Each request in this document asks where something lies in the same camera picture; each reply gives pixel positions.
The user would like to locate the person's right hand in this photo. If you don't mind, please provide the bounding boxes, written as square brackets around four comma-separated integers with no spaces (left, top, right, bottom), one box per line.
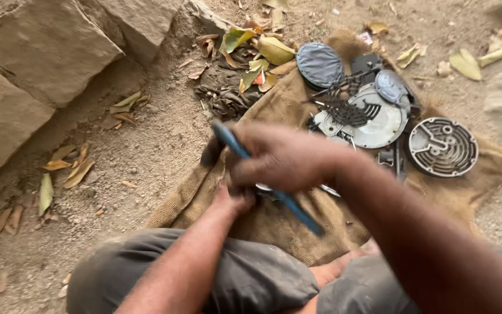
[226,122,348,195]

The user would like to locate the person's left hand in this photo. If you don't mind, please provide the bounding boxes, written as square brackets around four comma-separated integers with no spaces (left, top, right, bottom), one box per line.
[213,181,257,215]

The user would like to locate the blue-handled hand tool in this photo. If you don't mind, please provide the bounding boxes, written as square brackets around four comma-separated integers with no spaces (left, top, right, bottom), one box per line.
[211,121,326,237]

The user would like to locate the brown burlap sack mat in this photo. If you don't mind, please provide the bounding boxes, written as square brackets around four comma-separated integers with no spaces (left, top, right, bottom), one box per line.
[146,28,502,267]

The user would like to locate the dark crumpled rag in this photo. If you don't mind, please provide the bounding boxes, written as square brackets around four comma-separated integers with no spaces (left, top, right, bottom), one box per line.
[193,70,261,121]

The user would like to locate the silver metal part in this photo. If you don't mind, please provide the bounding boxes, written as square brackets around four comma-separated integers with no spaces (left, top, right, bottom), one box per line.
[254,182,342,198]

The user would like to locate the person's grey shorts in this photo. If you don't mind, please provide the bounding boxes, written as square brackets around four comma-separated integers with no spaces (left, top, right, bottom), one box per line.
[65,228,502,314]

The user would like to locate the black metal grille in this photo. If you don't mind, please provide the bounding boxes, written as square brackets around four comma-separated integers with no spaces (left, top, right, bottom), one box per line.
[310,71,383,128]

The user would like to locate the pile of dry leaves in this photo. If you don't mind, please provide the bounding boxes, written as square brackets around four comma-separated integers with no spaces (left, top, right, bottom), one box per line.
[195,0,299,95]

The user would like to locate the blue-grey oval mesh cover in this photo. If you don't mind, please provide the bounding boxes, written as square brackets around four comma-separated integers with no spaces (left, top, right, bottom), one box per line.
[296,42,345,90]

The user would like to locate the person's bare leg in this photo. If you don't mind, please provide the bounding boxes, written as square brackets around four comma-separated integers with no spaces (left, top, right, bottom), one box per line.
[273,239,383,314]

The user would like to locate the large silver round plate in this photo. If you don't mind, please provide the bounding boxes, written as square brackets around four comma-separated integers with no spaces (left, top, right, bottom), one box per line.
[313,83,409,150]

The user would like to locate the grey metal rods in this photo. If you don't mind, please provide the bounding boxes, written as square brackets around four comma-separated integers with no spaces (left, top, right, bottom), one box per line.
[377,139,408,183]

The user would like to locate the black box part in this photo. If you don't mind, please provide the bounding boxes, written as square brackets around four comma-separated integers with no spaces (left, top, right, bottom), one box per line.
[350,54,383,84]

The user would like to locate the grey angular stone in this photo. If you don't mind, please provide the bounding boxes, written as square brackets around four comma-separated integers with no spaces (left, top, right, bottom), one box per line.
[187,0,236,35]

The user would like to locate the small round grey cover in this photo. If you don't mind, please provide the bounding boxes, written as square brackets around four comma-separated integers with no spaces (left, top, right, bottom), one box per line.
[374,69,409,104]

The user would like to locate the scattered brown dry leaves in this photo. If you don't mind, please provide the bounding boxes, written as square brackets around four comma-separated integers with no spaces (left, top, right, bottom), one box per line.
[0,91,151,240]

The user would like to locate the round finned cast metal cover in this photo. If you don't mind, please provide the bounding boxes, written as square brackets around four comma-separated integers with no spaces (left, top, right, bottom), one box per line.
[405,116,479,179]

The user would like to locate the small curled yellow leaf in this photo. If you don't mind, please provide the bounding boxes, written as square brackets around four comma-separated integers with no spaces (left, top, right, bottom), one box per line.
[396,43,427,69]

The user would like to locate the large sandstone rock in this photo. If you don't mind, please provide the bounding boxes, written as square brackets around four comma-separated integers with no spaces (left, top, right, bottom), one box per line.
[0,0,187,181]

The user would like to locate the broad yellow-green dry leaf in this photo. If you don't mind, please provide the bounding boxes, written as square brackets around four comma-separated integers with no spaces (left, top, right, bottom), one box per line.
[449,48,483,82]

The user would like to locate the long yellow dry leaf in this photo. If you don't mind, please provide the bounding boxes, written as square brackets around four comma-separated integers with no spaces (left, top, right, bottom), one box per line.
[478,38,502,69]

